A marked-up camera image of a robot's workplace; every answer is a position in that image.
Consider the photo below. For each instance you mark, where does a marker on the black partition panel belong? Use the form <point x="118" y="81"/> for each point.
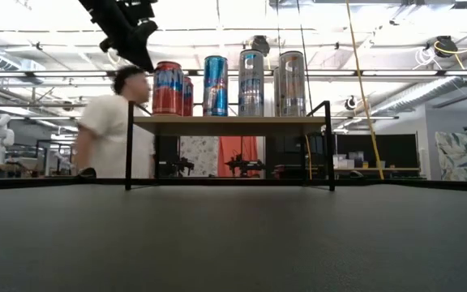
<point x="168" y="148"/>
<point x="383" y="150"/>

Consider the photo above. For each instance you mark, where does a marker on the red soda can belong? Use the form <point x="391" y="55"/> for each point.
<point x="168" y="89"/>
<point x="188" y="97"/>

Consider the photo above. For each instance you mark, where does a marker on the small black hanging reel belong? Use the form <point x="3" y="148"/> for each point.
<point x="351" y="102"/>

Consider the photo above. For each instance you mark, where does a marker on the white floral panel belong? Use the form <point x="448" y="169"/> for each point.
<point x="203" y="152"/>

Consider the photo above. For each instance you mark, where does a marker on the silver can blue print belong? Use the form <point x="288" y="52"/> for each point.
<point x="251" y="85"/>

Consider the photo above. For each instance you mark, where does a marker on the blue slim can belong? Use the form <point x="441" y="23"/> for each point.
<point x="215" y="87"/>

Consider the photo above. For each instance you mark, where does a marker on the black background robot arm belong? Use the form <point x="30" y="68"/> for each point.
<point x="245" y="164"/>
<point x="178" y="166"/>

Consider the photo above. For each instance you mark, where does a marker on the person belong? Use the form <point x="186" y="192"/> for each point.
<point x="108" y="134"/>

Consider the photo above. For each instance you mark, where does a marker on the long ceiling light bar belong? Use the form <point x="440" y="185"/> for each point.
<point x="399" y="73"/>

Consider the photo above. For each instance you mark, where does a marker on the marble pattern panel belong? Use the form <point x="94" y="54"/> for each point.
<point x="460" y="156"/>

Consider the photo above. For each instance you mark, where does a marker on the red curtain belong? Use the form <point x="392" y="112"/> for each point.
<point x="233" y="148"/>

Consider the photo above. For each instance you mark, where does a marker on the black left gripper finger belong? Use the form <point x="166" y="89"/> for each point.
<point x="136" y="46"/>

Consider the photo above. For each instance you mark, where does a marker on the black table mat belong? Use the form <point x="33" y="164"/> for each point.
<point x="233" y="243"/>

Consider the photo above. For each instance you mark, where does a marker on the silver can orange print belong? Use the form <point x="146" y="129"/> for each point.
<point x="293" y="85"/>

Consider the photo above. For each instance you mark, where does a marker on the wooden shelf with black legs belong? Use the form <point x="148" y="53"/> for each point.
<point x="229" y="125"/>

